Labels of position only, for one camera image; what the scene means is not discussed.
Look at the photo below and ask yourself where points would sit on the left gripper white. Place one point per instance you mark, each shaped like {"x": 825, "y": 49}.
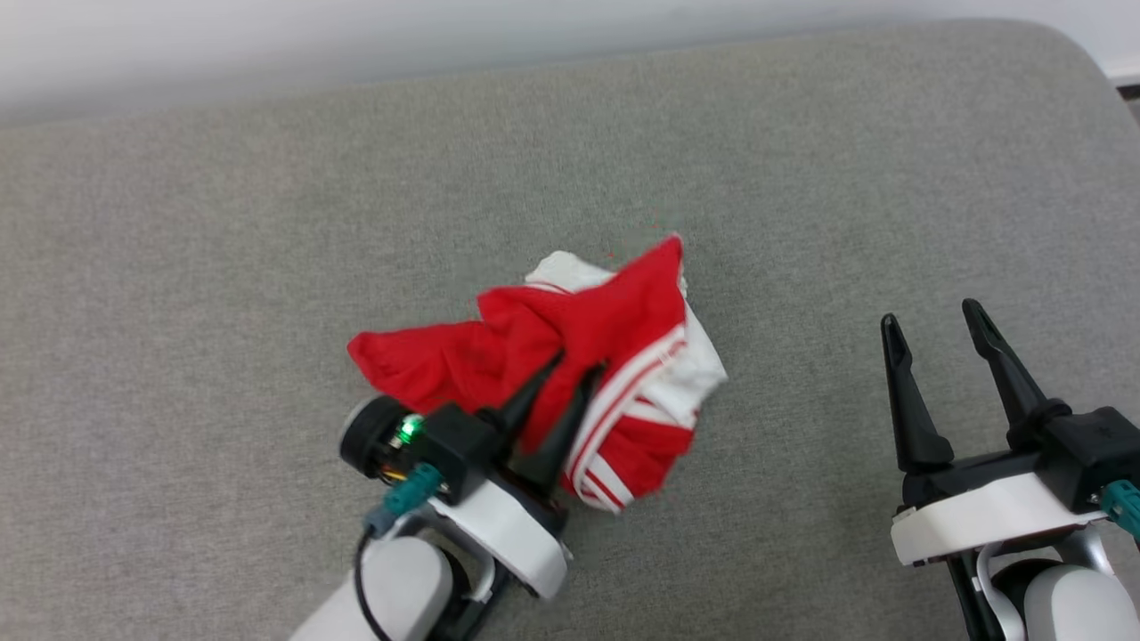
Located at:
{"x": 517, "y": 534}

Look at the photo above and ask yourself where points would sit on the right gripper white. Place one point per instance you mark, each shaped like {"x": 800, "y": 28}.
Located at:
{"x": 980, "y": 521}

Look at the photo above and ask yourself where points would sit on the red and white garment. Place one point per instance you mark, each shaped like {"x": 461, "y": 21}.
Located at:
{"x": 614, "y": 312}

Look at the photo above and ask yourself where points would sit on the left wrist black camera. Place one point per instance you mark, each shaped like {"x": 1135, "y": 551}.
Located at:
{"x": 454, "y": 445}

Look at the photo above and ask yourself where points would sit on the wrist black camera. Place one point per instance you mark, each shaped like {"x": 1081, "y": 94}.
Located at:
{"x": 454, "y": 445}
{"x": 1095, "y": 445}

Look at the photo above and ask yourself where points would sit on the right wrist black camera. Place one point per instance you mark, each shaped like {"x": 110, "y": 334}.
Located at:
{"x": 1095, "y": 445}

